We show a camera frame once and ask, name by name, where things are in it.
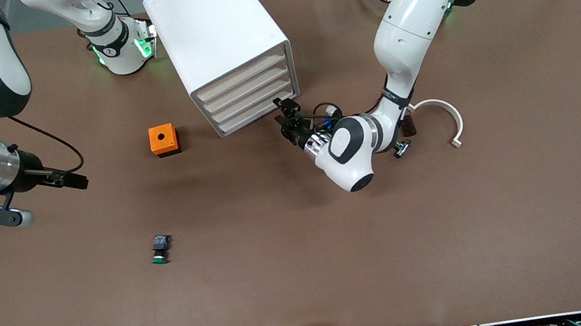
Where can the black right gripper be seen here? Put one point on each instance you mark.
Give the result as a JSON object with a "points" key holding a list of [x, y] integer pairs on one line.
{"points": [[30, 166]]}

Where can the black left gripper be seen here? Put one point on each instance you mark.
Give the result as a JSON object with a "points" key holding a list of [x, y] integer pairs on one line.
{"points": [[299, 134]]}

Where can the brown terminal block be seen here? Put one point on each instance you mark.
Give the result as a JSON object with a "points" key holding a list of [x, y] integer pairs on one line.
{"points": [[410, 128]]}

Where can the orange button enclosure box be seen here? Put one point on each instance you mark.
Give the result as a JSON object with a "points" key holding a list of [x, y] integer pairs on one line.
{"points": [[162, 138]]}

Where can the silver metal fitting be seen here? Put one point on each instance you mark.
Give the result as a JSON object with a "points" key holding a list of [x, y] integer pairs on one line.
{"points": [[402, 149]]}

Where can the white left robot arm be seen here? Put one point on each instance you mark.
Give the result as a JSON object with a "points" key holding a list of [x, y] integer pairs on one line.
{"points": [[406, 16]]}

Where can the white drawer cabinet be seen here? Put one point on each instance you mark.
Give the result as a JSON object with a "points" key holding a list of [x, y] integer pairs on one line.
{"points": [[214, 26]]}

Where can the white plastic drawer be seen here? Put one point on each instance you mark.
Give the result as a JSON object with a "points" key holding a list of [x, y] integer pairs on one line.
{"points": [[241, 77], [245, 89], [249, 101], [254, 114]]}

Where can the white curved plastic bracket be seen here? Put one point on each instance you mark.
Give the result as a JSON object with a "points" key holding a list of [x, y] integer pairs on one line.
{"points": [[458, 119]]}

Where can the green mushroom push button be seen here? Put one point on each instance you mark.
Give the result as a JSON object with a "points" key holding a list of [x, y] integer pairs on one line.
{"points": [[160, 244]]}

